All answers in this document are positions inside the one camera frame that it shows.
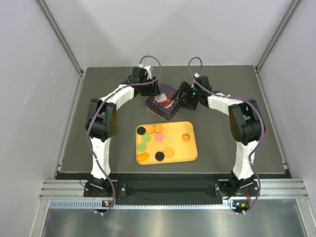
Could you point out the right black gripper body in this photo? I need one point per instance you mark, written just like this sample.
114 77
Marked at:
192 97

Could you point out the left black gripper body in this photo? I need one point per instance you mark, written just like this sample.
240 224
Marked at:
147 88

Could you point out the gold tin lid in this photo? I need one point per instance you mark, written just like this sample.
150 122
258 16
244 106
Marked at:
163 102

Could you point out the square cookie tin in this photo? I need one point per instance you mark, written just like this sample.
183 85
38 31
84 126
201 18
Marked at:
166 117

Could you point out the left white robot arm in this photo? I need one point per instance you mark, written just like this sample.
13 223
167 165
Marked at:
101 121

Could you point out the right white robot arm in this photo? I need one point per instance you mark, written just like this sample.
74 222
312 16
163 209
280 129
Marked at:
246 123

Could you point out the tan biscuit top right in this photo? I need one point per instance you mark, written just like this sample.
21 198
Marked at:
158 128

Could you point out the tan biscuit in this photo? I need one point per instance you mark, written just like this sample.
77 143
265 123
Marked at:
168 152
150 129
158 128

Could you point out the tan biscuit top left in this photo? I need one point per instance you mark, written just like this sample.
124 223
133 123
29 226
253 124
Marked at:
150 129

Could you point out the black sandwich cookie upper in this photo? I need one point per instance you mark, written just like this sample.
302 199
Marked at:
141 130

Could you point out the black sandwich cookie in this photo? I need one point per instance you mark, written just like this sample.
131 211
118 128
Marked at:
159 156
141 130

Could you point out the pink sandwich cookie lower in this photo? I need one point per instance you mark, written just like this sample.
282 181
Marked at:
159 136

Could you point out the orange swirl cookie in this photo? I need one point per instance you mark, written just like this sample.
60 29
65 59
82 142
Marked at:
186 137

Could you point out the green sandwich cookie upper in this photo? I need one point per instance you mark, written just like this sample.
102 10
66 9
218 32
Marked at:
146 138

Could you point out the green sandwich cookie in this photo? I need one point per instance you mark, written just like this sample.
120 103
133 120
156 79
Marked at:
142 147
146 138

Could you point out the yellow cookie tray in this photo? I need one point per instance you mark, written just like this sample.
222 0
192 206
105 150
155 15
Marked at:
172 131

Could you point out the green sandwich cookie lower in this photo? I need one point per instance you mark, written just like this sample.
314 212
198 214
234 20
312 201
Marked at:
142 147

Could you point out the tan biscuit lower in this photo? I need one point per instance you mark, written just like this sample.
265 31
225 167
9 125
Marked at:
168 152

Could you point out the black sandwich cookie lower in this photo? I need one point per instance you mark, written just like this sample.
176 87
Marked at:
159 156

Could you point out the orange fish cookie lower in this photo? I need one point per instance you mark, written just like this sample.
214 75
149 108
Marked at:
142 157

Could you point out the grey cable duct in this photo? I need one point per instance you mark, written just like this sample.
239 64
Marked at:
101 204

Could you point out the aluminium frame rail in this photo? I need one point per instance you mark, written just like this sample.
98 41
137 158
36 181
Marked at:
270 189

